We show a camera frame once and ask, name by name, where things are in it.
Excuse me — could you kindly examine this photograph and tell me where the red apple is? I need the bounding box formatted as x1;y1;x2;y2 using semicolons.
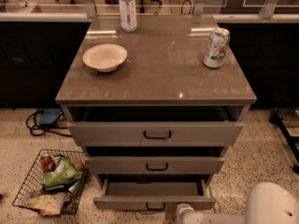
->
75;161;85;171

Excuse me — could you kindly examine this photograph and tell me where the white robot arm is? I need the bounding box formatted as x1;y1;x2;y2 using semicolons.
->
177;182;299;224

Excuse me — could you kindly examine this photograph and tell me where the black wire basket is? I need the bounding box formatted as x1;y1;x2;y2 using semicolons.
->
13;149;89;215

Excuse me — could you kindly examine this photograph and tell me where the grey drawer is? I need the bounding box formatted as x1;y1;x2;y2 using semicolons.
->
86;147;224;175
93;179;216;211
69;106;243;147

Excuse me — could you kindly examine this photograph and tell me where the yellow snack bag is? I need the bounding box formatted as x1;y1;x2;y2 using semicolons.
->
28;193;65;216

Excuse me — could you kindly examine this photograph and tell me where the blue power box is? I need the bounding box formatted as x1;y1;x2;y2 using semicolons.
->
38;108;62;126

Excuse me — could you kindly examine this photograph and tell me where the clear plastic water bottle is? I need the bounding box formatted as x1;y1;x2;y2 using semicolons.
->
119;0;137;32

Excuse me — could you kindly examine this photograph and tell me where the black metal stand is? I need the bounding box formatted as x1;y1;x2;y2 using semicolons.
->
269;108;299;174

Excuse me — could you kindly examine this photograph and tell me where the grey drawer cabinet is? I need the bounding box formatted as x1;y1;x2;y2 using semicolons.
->
55;14;258;213

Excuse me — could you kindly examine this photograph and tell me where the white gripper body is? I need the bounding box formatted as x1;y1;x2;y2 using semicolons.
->
176;203;194;224

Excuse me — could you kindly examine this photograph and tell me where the green white soda can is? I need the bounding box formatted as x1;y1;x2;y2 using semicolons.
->
204;28;230;68

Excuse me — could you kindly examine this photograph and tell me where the black floor cable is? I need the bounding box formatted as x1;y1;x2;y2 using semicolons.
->
25;107;73;138

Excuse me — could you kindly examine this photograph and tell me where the white ceramic bowl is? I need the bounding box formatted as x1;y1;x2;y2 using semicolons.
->
82;44;127;73

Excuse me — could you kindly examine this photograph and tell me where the green chip bag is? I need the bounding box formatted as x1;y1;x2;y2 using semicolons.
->
42;157;82;189

